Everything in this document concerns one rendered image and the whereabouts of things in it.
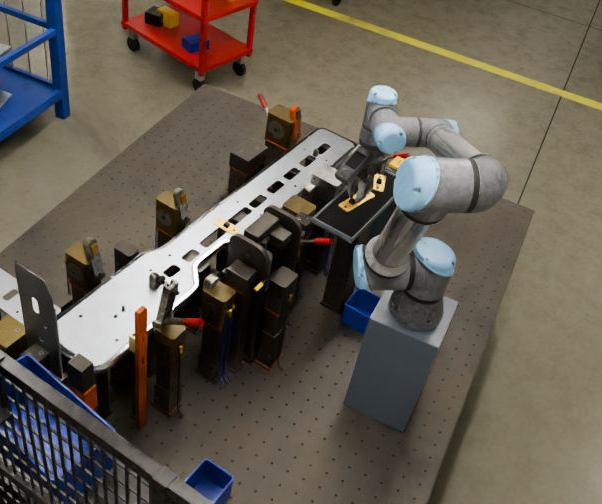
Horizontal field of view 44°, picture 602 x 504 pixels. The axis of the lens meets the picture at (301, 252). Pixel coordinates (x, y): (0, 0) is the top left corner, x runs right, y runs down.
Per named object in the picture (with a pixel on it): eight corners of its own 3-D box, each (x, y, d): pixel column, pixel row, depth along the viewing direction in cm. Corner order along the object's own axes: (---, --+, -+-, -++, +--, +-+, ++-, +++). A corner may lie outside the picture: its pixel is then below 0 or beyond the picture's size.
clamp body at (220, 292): (207, 360, 236) (215, 277, 211) (235, 378, 233) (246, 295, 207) (194, 373, 232) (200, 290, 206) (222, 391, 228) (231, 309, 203)
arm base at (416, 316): (448, 303, 212) (458, 279, 206) (432, 338, 202) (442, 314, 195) (398, 282, 216) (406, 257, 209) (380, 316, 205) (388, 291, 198)
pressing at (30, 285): (31, 354, 191) (15, 259, 168) (63, 378, 188) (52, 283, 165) (29, 356, 191) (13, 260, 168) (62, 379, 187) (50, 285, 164)
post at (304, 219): (285, 298, 260) (301, 210, 232) (296, 305, 258) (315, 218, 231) (276, 307, 256) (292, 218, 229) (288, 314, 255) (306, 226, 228)
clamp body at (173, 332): (165, 392, 225) (168, 314, 201) (191, 410, 222) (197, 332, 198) (150, 407, 221) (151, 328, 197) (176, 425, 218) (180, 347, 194)
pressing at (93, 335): (313, 123, 289) (314, 120, 288) (363, 148, 282) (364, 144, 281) (34, 334, 198) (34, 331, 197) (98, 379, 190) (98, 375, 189)
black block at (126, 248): (118, 299, 249) (116, 233, 229) (141, 313, 246) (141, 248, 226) (107, 308, 246) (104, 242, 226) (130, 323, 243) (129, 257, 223)
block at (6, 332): (24, 396, 217) (8, 313, 192) (44, 411, 214) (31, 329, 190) (1, 415, 211) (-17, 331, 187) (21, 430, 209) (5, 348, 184)
